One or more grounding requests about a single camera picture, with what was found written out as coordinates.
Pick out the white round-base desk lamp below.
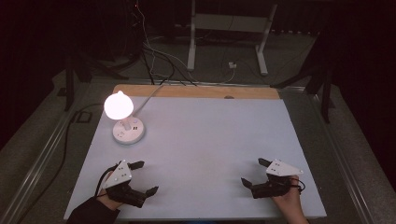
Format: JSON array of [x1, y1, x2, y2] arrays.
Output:
[[103, 90, 147, 146]]

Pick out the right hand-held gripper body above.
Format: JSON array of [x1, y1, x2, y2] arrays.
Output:
[[251, 159, 304, 200]]

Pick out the white floor cable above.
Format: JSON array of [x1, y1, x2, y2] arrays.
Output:
[[135, 0, 195, 82]]

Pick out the pale lilac table mat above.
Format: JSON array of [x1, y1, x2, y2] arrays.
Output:
[[64, 95, 327, 221]]

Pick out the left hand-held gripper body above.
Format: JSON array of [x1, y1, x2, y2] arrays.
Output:
[[101, 160, 148, 209]]

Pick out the white metal stand frame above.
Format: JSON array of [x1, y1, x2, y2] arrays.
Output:
[[186, 0, 278, 77]]

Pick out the black stand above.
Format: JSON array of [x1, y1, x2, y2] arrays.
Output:
[[270, 31, 336, 124], [64, 52, 129, 112]]

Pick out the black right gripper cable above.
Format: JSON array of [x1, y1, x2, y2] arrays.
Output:
[[290, 177, 306, 194]]

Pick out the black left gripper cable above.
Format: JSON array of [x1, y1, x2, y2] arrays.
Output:
[[94, 164, 120, 199]]

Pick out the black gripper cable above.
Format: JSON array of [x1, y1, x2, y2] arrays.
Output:
[[290, 177, 306, 194], [94, 164, 120, 199]]

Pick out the person's left hand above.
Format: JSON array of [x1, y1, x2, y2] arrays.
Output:
[[98, 171, 124, 211]]

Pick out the person's right hand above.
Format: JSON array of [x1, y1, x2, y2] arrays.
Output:
[[272, 175, 304, 217]]

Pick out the black floor cable bundle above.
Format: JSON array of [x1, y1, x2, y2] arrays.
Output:
[[140, 43, 198, 87]]

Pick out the long black floor cable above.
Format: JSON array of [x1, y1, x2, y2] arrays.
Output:
[[17, 103, 105, 224]]

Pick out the grey lamp power cable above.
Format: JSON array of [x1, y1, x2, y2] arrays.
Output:
[[133, 83, 165, 118]]

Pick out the thin white adapter cable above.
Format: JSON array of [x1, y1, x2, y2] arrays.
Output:
[[199, 67, 236, 86]]

